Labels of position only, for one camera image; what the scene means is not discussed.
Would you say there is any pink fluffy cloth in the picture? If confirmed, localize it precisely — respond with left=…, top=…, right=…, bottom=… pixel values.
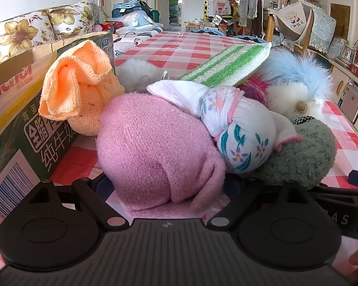
left=96, top=92, right=227, bottom=219

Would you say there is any side cabinet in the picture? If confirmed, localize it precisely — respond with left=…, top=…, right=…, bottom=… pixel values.
left=328, top=56, right=358, bottom=143

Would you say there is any blue feather fluff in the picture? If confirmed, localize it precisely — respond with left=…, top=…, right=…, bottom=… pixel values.
left=258, top=48, right=335, bottom=102

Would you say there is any magenta yarn ball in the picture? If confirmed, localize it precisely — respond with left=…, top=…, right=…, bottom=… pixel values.
left=239, top=74, right=275, bottom=108

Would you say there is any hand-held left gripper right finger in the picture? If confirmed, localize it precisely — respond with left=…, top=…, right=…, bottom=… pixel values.
left=207, top=176, right=320, bottom=230

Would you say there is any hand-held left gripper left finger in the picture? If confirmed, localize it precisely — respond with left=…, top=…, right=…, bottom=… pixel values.
left=27, top=174, right=129, bottom=230

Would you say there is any bedding in plastic bag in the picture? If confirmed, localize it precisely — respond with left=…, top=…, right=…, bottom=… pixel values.
left=122, top=10, right=156, bottom=28

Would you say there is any red box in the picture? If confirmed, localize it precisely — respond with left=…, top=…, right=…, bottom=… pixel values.
left=102, top=21, right=123, bottom=32

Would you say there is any white fluffy toy with bell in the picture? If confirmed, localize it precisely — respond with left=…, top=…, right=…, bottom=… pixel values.
left=267, top=82, right=327, bottom=123

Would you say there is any orange knitted cloth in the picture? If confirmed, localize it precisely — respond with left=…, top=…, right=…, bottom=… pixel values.
left=38, top=40, right=126, bottom=138

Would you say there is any red checkered tablecloth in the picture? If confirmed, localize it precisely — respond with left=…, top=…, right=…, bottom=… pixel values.
left=0, top=31, right=358, bottom=277

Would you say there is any white floral sock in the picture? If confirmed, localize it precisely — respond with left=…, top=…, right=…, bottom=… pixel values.
left=147, top=80, right=303, bottom=175

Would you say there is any green printed cardboard box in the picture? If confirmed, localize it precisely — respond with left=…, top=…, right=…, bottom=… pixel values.
left=0, top=31, right=117, bottom=227

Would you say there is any chair with hanging clothes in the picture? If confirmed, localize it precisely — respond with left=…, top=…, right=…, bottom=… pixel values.
left=238, top=0, right=264, bottom=35

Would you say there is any green plush toy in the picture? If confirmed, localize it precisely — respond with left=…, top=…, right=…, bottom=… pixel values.
left=252, top=117, right=337, bottom=189

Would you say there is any chair with beige cover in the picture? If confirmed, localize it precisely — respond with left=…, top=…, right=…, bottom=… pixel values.
left=274, top=1, right=314, bottom=52

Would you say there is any sofa with cartoon sheet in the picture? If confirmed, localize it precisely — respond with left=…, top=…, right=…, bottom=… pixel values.
left=0, top=0, right=164, bottom=66

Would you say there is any floral sofa cushion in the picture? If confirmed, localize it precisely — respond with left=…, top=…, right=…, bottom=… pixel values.
left=0, top=10, right=57, bottom=66
left=47, top=0, right=94, bottom=41

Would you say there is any green striped cloth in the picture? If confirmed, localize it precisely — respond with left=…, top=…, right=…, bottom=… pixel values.
left=177, top=42, right=272, bottom=88

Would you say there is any chair with teal cover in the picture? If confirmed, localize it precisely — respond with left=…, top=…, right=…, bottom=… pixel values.
left=309, top=7, right=337, bottom=55

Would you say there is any white fluffy ball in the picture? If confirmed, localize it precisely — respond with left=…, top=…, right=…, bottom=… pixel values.
left=116, top=58, right=168, bottom=93

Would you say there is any dark blue suitcase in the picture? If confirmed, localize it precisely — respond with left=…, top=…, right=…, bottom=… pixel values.
left=112, top=0, right=151, bottom=18

